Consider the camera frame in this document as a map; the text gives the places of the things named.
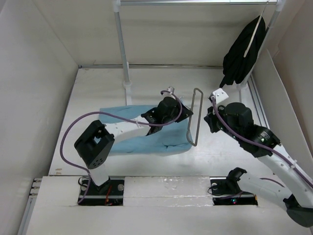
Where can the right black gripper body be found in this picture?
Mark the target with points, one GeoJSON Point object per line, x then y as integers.
{"type": "Point", "coordinates": [214, 123]}

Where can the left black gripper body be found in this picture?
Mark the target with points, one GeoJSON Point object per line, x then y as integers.
{"type": "Point", "coordinates": [176, 112]}

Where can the grey plastic hanger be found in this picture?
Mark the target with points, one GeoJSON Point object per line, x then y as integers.
{"type": "Point", "coordinates": [194, 141]}

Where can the light blue trousers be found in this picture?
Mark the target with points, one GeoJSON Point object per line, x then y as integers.
{"type": "Point", "coordinates": [171, 139]}

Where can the white plastic hanger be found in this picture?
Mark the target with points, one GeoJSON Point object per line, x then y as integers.
{"type": "Point", "coordinates": [254, 32]}

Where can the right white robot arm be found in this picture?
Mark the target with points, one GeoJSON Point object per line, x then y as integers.
{"type": "Point", "coordinates": [296, 196]}

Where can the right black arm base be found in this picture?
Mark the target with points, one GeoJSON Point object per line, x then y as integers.
{"type": "Point", "coordinates": [223, 195]}

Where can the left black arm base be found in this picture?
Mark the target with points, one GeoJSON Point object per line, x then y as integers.
{"type": "Point", "coordinates": [111, 194]}

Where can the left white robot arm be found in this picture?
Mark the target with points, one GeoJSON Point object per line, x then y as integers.
{"type": "Point", "coordinates": [95, 143]}

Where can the black hanging garment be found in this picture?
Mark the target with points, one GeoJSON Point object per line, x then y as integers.
{"type": "Point", "coordinates": [235, 66]}

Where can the metal clothes rack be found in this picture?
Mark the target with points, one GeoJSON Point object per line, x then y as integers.
{"type": "Point", "coordinates": [118, 3]}

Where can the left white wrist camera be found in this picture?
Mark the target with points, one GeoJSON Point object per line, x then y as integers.
{"type": "Point", "coordinates": [169, 93]}

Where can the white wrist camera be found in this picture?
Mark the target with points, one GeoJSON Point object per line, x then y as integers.
{"type": "Point", "coordinates": [218, 96]}
{"type": "Point", "coordinates": [169, 93]}

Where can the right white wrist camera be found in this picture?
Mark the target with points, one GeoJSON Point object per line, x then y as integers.
{"type": "Point", "coordinates": [218, 96]}

